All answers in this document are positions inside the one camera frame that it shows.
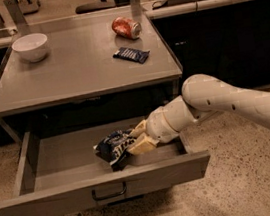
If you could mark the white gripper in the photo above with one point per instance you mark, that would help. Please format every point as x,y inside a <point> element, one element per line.
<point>156,127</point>

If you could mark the blue Kettle chip bag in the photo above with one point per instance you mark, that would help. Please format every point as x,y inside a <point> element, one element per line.
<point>114,146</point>

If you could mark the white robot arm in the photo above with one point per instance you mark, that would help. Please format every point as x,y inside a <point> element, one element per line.
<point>201,97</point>

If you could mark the open grey top drawer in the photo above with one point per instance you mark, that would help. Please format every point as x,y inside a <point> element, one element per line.
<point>56,175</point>

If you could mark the small blue snack bar wrapper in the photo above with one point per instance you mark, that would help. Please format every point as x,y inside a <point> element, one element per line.
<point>130,54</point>

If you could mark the grey metal cabinet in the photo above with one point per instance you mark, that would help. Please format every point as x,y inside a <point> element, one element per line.
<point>80,64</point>

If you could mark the red soda can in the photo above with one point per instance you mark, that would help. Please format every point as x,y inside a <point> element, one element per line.
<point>126,27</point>

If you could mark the white ceramic bowl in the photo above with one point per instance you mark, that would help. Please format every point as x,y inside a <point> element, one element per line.
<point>32,47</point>

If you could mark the black office chair base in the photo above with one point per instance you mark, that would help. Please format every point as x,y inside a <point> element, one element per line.
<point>94,6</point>

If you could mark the black drawer handle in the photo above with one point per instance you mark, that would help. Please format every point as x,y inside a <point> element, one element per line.
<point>104,192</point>

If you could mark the dark counter with rail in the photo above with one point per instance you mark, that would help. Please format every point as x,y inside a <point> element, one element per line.
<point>229,40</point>

